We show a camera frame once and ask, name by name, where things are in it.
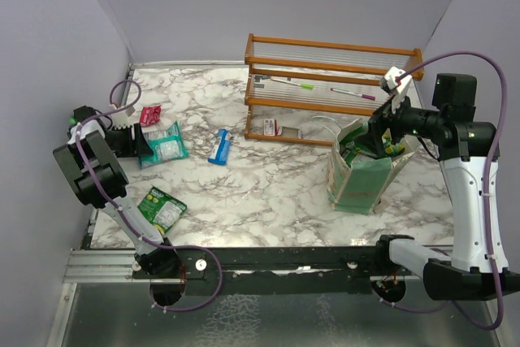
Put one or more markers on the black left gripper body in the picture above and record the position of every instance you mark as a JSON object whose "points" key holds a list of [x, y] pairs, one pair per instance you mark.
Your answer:
{"points": [[121, 140]]}

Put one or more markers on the green capped marker pen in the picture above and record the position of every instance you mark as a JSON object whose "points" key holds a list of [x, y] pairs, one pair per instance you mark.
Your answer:
{"points": [[293, 83]]}

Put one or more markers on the wooden shelf rack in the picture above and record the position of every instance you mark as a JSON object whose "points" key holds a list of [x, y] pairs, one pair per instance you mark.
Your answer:
{"points": [[323, 64]]}

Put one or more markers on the red small snack packet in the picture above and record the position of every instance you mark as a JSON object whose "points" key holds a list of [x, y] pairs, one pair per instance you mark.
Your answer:
{"points": [[150, 115]]}

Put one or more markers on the purple capped marker pen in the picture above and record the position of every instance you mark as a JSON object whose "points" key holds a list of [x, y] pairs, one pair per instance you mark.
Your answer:
{"points": [[354, 94]]}

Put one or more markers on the teal snack bag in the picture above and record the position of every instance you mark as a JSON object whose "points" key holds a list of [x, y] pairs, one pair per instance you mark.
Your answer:
{"points": [[167, 145]]}

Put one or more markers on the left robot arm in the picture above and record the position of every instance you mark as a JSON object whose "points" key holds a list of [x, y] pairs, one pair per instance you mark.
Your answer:
{"points": [[89, 162]]}

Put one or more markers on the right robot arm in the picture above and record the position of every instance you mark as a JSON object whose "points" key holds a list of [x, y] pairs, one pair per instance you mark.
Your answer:
{"points": [[477, 269]]}

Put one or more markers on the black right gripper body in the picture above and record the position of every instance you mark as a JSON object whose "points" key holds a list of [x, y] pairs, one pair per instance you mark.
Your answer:
{"points": [[403, 119]]}

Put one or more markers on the green Fox's candy bag back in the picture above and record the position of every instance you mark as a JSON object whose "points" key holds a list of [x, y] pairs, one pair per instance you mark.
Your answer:
{"points": [[350, 147]]}

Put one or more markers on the red white staples box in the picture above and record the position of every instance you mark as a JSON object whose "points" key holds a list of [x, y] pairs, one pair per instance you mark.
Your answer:
{"points": [[272, 128]]}

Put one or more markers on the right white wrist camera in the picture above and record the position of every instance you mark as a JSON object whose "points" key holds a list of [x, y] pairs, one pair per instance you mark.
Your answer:
{"points": [[396, 84]]}

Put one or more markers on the blue snack wrapper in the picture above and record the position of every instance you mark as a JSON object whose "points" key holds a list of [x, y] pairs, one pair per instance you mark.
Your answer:
{"points": [[220, 152]]}

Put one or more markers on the Fox's spring tea candy bag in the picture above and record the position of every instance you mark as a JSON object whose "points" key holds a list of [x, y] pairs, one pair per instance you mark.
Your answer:
{"points": [[391, 149]]}

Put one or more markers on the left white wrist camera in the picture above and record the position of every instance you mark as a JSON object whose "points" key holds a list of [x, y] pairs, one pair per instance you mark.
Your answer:
{"points": [[122, 119]]}

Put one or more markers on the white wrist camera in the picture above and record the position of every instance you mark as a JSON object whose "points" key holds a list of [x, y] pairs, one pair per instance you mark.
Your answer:
{"points": [[122, 119], [396, 84]]}

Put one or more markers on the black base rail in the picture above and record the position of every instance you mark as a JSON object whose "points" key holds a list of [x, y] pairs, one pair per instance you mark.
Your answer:
{"points": [[274, 271]]}

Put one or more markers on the green beige paper bag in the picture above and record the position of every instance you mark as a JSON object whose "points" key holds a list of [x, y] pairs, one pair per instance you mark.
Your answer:
{"points": [[358, 188]]}

